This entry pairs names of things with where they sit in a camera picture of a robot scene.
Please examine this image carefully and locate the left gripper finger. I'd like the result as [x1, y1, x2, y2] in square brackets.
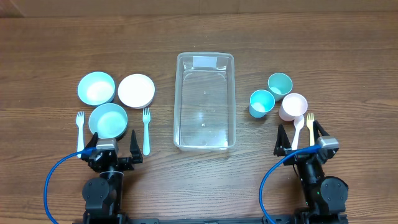
[129, 130, 142, 157]
[84, 132, 99, 151]

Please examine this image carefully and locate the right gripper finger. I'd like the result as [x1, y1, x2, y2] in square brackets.
[312, 120, 329, 145]
[275, 124, 291, 150]

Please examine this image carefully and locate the teal bowl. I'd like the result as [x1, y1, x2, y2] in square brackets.
[88, 103, 128, 139]

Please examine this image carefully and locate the pink cup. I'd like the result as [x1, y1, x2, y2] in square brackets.
[279, 93, 308, 121]

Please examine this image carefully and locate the blue cup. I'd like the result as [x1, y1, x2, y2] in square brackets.
[249, 90, 275, 118]

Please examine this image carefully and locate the light blue bowl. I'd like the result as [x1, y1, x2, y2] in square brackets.
[77, 72, 116, 106]

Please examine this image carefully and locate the green cup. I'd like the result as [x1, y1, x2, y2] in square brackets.
[267, 73, 293, 101]

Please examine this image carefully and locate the white bowl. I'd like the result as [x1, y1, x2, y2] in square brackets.
[118, 73, 155, 109]

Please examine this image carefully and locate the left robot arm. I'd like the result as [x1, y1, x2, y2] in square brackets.
[81, 131, 143, 224]

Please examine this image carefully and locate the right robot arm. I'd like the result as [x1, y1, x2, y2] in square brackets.
[277, 121, 348, 224]

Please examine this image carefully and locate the clear plastic container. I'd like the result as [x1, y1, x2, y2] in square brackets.
[174, 52, 236, 151]

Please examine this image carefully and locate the yellow plastic fork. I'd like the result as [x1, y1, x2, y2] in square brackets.
[306, 112, 315, 146]

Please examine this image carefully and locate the pink plastic spoon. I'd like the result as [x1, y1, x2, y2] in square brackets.
[292, 115, 305, 150]

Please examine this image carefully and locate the white plastic fork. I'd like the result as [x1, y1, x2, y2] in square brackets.
[75, 111, 85, 152]

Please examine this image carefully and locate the light blue plastic fork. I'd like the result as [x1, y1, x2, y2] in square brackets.
[142, 108, 151, 156]

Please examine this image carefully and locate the left blue cable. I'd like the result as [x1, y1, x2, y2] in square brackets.
[44, 146, 98, 224]

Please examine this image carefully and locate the blue cable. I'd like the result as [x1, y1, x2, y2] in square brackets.
[44, 146, 98, 224]
[259, 144, 323, 224]

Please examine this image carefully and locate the right blue cable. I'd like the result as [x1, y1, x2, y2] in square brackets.
[259, 144, 323, 224]

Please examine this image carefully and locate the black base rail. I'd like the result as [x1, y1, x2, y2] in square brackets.
[73, 212, 349, 224]

